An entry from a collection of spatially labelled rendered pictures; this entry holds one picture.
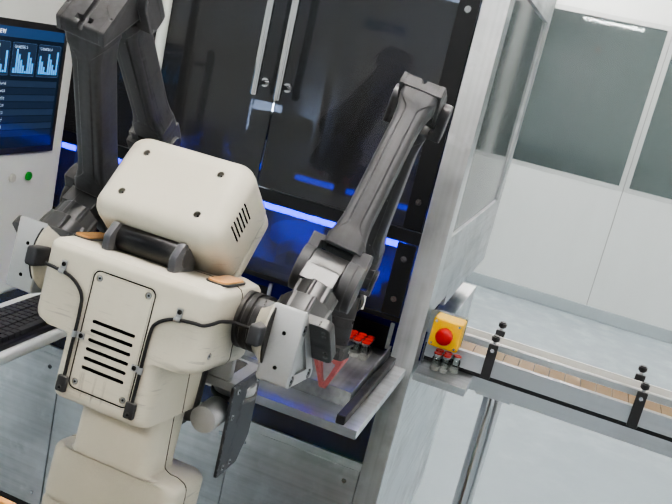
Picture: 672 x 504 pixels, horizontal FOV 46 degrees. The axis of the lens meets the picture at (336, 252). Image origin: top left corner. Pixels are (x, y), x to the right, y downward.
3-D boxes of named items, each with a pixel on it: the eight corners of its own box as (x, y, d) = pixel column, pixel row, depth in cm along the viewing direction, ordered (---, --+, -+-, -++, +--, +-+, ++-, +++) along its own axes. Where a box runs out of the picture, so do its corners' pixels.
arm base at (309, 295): (252, 303, 113) (329, 330, 110) (277, 263, 118) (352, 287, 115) (258, 338, 120) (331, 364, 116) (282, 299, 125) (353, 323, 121)
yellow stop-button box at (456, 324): (433, 336, 196) (440, 309, 195) (461, 345, 195) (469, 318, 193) (426, 344, 189) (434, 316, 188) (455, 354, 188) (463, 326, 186)
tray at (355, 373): (291, 327, 203) (294, 314, 203) (388, 359, 197) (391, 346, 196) (235, 367, 172) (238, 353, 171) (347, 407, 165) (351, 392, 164)
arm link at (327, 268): (294, 282, 117) (327, 297, 117) (323, 235, 123) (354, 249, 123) (288, 315, 125) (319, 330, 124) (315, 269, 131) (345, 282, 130)
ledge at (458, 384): (424, 362, 206) (426, 355, 206) (473, 378, 203) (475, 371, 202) (411, 379, 193) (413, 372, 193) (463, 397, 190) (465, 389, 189)
